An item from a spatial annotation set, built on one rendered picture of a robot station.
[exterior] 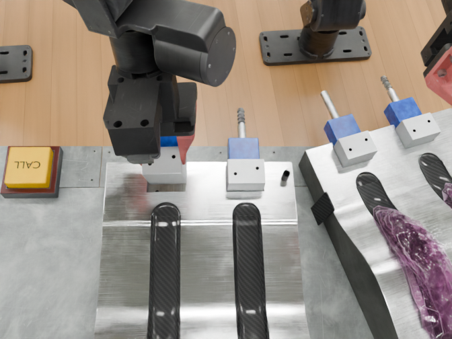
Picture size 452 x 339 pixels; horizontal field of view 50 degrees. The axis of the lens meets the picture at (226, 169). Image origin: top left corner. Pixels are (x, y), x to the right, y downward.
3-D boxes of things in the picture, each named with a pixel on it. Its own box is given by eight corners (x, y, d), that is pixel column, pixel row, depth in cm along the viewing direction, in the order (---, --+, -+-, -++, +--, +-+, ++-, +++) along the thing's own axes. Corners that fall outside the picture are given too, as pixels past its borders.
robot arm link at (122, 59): (190, 62, 52) (182, 1, 47) (159, 91, 49) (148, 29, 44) (138, 48, 55) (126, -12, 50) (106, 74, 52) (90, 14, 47)
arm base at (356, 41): (387, 30, 82) (377, -2, 85) (270, 37, 80) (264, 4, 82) (370, 59, 89) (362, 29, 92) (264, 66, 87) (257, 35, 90)
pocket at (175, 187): (149, 172, 71) (147, 161, 68) (185, 171, 72) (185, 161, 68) (148, 201, 69) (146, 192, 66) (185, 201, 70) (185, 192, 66)
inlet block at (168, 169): (151, 95, 70) (143, 79, 64) (186, 94, 69) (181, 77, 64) (150, 185, 66) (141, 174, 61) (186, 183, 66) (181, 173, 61)
